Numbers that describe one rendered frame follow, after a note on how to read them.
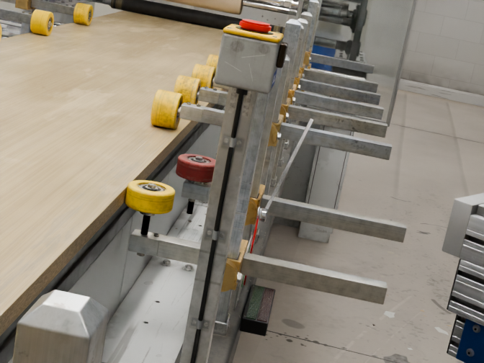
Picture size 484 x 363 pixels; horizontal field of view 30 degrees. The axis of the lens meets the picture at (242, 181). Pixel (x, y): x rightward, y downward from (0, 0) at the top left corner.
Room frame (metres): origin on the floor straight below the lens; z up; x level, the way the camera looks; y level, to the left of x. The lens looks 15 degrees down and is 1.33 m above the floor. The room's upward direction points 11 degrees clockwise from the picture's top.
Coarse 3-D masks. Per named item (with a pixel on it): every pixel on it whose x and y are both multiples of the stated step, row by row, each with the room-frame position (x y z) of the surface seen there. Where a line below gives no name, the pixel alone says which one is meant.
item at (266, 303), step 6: (270, 288) 1.62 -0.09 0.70; (264, 294) 1.58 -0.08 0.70; (270, 294) 1.59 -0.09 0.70; (264, 300) 1.55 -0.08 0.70; (270, 300) 1.56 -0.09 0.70; (264, 306) 1.52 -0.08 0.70; (270, 306) 1.53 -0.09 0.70; (264, 312) 1.50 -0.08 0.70; (258, 318) 1.46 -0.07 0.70; (264, 318) 1.47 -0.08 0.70
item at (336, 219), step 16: (192, 192) 1.67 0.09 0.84; (208, 192) 1.67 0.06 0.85; (272, 208) 1.66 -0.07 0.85; (288, 208) 1.66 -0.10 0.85; (304, 208) 1.66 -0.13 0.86; (320, 208) 1.67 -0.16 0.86; (320, 224) 1.66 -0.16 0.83; (336, 224) 1.66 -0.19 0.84; (352, 224) 1.65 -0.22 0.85; (368, 224) 1.65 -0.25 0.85; (384, 224) 1.65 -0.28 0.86; (400, 224) 1.67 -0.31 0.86; (400, 240) 1.65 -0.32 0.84
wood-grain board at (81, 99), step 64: (0, 64) 2.33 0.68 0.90; (64, 64) 2.51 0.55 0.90; (128, 64) 2.73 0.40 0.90; (192, 64) 2.98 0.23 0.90; (0, 128) 1.67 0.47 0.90; (64, 128) 1.76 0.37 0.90; (128, 128) 1.87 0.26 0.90; (192, 128) 2.12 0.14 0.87; (0, 192) 1.29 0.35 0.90; (64, 192) 1.34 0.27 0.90; (0, 256) 1.04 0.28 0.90; (64, 256) 1.10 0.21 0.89; (0, 320) 0.88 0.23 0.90
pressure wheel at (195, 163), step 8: (184, 160) 1.66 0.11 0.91; (192, 160) 1.69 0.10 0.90; (200, 160) 1.69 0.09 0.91; (208, 160) 1.71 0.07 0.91; (176, 168) 1.68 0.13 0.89; (184, 168) 1.66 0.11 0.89; (192, 168) 1.65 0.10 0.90; (200, 168) 1.65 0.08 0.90; (208, 168) 1.66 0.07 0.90; (184, 176) 1.66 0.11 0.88; (192, 176) 1.65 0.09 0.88; (200, 176) 1.65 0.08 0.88; (208, 176) 1.66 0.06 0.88; (192, 208) 1.69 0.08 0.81
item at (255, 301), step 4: (256, 288) 1.60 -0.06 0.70; (260, 288) 1.61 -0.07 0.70; (256, 292) 1.58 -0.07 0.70; (260, 292) 1.58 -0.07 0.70; (252, 296) 1.56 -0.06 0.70; (256, 296) 1.56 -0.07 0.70; (260, 296) 1.57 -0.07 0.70; (252, 300) 1.54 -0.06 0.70; (256, 300) 1.54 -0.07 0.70; (260, 300) 1.55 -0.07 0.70; (252, 304) 1.52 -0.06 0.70; (256, 304) 1.53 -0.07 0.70; (248, 308) 1.50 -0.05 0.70; (252, 308) 1.50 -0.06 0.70; (256, 308) 1.51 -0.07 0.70; (248, 312) 1.48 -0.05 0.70; (252, 312) 1.49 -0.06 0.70; (256, 312) 1.49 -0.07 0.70; (248, 316) 1.46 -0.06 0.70; (252, 316) 1.47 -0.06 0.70
